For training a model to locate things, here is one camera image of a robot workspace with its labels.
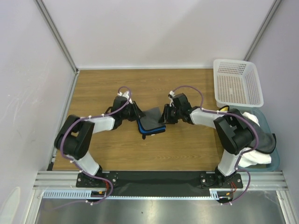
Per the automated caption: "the blue and grey towel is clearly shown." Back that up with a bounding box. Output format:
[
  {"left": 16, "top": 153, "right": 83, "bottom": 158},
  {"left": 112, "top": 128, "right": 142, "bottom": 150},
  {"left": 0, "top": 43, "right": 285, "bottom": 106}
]
[{"left": 137, "top": 107, "right": 166, "bottom": 140}]

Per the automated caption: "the aluminium frame rail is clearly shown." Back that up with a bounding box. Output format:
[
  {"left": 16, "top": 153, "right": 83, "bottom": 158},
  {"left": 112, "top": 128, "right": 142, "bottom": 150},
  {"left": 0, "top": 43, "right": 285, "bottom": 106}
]
[{"left": 34, "top": 171, "right": 288, "bottom": 190}]

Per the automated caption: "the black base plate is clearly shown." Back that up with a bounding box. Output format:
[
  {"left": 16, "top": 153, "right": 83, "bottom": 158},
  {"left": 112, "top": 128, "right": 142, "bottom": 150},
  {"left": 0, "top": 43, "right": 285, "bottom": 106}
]
[{"left": 76, "top": 170, "right": 243, "bottom": 198}]

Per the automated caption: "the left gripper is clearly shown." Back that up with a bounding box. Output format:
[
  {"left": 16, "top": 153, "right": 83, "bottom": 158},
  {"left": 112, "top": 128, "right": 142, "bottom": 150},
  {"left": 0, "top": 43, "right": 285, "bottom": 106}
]
[{"left": 120, "top": 100, "right": 145, "bottom": 121}]

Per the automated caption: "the white towel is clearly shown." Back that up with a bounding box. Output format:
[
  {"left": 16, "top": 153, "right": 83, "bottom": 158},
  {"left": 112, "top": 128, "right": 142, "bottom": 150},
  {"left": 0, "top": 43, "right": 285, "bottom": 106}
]
[{"left": 238, "top": 112, "right": 272, "bottom": 168}]

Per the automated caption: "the grey slotted cable duct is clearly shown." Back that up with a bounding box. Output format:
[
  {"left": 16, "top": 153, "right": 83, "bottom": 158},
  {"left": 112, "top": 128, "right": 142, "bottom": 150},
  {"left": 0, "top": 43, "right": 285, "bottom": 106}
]
[{"left": 43, "top": 189, "right": 229, "bottom": 200}]

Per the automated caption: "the left aluminium corner post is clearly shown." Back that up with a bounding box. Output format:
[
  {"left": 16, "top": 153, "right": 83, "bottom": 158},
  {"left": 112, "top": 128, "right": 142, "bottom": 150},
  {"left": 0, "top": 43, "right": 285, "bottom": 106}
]
[{"left": 34, "top": 0, "right": 78, "bottom": 74}]

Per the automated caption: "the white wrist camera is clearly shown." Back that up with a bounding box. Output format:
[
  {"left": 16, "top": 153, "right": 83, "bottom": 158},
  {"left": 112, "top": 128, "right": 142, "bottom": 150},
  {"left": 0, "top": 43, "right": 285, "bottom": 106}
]
[
  {"left": 168, "top": 91, "right": 175, "bottom": 107},
  {"left": 117, "top": 91, "right": 133, "bottom": 104}
]

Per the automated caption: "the white perforated plastic basket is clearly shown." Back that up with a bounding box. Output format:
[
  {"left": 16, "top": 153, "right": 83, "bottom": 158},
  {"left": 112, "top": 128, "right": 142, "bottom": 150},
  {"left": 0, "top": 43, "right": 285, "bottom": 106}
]
[{"left": 213, "top": 59, "right": 264, "bottom": 107}]

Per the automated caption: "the yellow towel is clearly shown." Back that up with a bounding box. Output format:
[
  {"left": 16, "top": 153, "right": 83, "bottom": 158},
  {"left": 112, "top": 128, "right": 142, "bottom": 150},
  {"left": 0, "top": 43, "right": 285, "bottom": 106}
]
[{"left": 220, "top": 105, "right": 229, "bottom": 112}]

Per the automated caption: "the dark grey towel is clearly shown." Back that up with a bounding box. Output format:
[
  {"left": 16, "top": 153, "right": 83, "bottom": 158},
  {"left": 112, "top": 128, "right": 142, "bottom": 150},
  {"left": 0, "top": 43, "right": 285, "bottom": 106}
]
[{"left": 254, "top": 125, "right": 277, "bottom": 154}]

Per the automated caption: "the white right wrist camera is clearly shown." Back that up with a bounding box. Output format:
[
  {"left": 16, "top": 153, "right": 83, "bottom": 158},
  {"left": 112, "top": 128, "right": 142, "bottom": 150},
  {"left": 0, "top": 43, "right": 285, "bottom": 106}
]
[{"left": 168, "top": 91, "right": 175, "bottom": 107}]

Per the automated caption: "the right aluminium corner post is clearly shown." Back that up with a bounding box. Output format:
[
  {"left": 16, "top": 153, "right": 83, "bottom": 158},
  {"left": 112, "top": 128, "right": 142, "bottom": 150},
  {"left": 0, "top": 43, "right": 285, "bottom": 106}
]
[{"left": 243, "top": 0, "right": 284, "bottom": 61}]

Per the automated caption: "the clear teal plastic bin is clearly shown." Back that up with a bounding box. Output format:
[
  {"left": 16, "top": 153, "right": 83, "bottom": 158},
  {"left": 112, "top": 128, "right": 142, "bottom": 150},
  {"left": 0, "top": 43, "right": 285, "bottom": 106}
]
[{"left": 242, "top": 106, "right": 281, "bottom": 173}]

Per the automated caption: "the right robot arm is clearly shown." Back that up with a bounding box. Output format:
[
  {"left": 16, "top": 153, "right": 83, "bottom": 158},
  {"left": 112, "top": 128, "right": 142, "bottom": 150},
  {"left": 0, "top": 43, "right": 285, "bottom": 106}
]
[{"left": 159, "top": 91, "right": 258, "bottom": 188}]

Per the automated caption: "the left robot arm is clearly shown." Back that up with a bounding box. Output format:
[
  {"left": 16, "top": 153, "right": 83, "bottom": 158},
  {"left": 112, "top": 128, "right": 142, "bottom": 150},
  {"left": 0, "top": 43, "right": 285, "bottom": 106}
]
[{"left": 54, "top": 96, "right": 145, "bottom": 187}]

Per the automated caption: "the aluminium corner post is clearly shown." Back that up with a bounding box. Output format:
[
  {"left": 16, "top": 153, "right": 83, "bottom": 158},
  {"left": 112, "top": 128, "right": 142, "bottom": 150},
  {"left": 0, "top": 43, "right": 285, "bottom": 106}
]
[
  {"left": 243, "top": 0, "right": 284, "bottom": 61},
  {"left": 34, "top": 0, "right": 78, "bottom": 74}
]

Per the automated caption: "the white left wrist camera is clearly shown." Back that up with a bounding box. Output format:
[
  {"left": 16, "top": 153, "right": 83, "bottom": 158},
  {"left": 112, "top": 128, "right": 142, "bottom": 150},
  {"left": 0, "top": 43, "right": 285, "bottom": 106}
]
[{"left": 117, "top": 91, "right": 133, "bottom": 104}]

